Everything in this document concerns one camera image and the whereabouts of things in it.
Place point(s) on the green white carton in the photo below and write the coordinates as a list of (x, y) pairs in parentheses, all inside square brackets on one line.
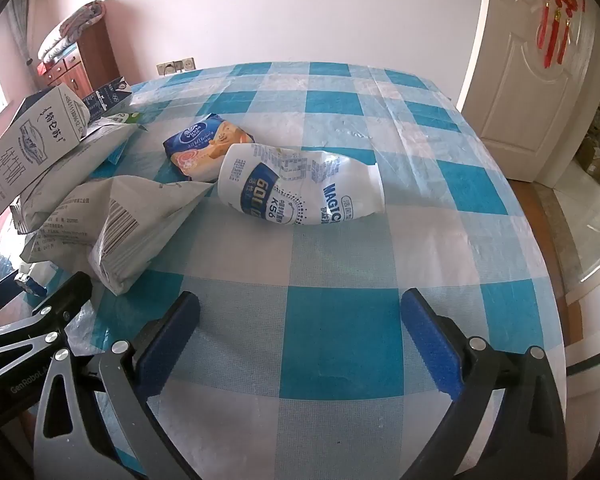
[(120, 119)]

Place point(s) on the wall socket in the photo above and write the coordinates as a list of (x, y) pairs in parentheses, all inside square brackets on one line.
[(176, 65)]

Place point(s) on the white plastic bottle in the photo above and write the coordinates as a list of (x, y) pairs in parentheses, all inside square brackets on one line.
[(300, 185)]

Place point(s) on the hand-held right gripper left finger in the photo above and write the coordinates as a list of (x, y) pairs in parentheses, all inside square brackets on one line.
[(172, 340)]

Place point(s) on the dark blue milk carton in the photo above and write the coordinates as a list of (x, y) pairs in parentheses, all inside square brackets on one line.
[(105, 97)]

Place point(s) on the pale blue folded blanket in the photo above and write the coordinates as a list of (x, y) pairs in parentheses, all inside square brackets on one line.
[(55, 45)]

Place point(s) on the wooden cabinet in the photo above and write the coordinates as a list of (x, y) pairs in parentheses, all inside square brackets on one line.
[(97, 60)]

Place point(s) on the blue checked tablecloth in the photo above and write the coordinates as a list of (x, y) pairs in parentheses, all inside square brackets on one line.
[(340, 340)]

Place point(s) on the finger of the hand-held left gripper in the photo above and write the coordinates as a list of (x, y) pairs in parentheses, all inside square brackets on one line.
[(65, 300), (30, 285)]

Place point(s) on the checked curtain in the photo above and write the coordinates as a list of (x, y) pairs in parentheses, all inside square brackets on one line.
[(22, 25)]

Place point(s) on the pink folded blanket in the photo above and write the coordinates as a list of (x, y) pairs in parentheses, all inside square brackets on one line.
[(82, 17)]

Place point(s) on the blue tissue packet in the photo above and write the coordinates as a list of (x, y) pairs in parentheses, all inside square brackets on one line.
[(205, 145)]

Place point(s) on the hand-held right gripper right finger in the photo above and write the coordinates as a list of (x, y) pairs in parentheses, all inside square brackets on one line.
[(430, 342)]

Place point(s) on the white door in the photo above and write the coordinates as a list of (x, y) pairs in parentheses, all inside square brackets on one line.
[(520, 85)]

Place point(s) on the white milk carton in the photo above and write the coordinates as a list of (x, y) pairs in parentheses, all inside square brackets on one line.
[(35, 135)]

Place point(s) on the white wipes packet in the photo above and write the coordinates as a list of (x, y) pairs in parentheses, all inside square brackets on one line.
[(145, 210), (80, 160)]

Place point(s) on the white cabinet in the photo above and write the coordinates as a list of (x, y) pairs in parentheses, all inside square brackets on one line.
[(595, 340)]

